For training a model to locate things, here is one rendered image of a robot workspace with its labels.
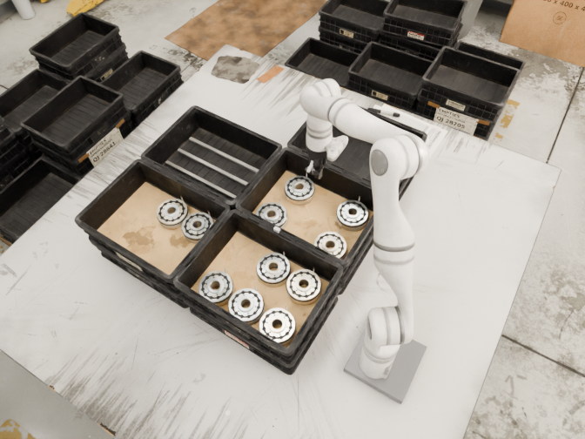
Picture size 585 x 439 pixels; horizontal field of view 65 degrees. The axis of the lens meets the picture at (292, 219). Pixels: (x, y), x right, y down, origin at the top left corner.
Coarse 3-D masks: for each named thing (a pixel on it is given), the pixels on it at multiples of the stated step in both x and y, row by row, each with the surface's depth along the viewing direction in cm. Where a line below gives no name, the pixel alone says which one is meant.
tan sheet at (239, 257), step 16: (240, 240) 148; (224, 256) 145; (240, 256) 144; (256, 256) 144; (208, 272) 142; (224, 272) 142; (240, 272) 141; (256, 272) 141; (192, 288) 139; (240, 288) 138; (272, 288) 138; (272, 304) 135; (288, 304) 135; (304, 320) 132
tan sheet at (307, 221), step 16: (288, 176) 162; (272, 192) 158; (320, 192) 157; (256, 208) 154; (288, 208) 154; (304, 208) 154; (320, 208) 154; (336, 208) 153; (288, 224) 151; (304, 224) 150; (320, 224) 150; (336, 224) 150; (352, 240) 146
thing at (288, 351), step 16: (224, 224) 139; (256, 224) 139; (208, 240) 136; (288, 240) 135; (192, 256) 133; (320, 256) 132; (336, 272) 129; (208, 304) 125; (320, 304) 124; (240, 320) 122; (256, 336) 121; (288, 352) 117
